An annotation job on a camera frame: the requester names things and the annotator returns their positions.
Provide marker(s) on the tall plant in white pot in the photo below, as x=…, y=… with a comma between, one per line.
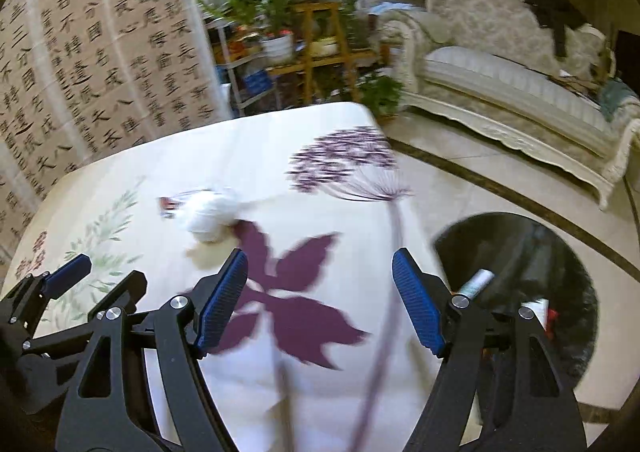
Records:
x=277, y=49

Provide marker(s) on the small red printed wrapper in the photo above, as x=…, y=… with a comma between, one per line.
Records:
x=167, y=204

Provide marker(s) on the blue cloth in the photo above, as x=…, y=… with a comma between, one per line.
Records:
x=620, y=99

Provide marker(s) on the small bushy green plant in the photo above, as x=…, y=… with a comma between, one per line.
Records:
x=382, y=94

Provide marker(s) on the calligraphy folding screen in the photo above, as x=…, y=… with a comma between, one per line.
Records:
x=100, y=56

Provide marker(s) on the blue plastic crate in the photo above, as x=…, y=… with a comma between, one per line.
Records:
x=257, y=81

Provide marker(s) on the black jacket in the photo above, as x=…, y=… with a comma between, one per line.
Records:
x=552, y=6

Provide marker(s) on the pile of brown papers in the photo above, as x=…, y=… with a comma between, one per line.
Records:
x=575, y=81

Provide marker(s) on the wooden ladder shelf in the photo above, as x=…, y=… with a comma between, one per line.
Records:
x=320, y=66

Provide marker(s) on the round bin with black bag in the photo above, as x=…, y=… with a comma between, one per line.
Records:
x=525, y=252

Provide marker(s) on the cream carved sofa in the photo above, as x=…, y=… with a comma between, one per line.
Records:
x=500, y=81

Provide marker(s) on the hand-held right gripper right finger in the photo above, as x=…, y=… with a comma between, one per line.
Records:
x=417, y=307

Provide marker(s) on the white tissue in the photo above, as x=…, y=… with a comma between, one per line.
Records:
x=207, y=217

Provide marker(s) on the white metal rack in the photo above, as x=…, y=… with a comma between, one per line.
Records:
x=235, y=81

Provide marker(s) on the red plastic bag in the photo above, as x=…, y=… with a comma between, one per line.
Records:
x=551, y=319

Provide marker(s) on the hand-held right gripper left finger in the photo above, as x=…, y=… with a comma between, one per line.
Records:
x=222, y=302

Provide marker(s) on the floral printed tablecloth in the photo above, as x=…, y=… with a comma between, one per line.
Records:
x=300, y=182

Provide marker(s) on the green fern plant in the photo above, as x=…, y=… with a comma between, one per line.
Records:
x=230, y=11

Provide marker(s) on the yellow flowerpot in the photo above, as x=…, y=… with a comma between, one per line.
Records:
x=323, y=47

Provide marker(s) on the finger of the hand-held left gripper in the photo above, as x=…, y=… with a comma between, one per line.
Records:
x=70, y=274
x=127, y=289

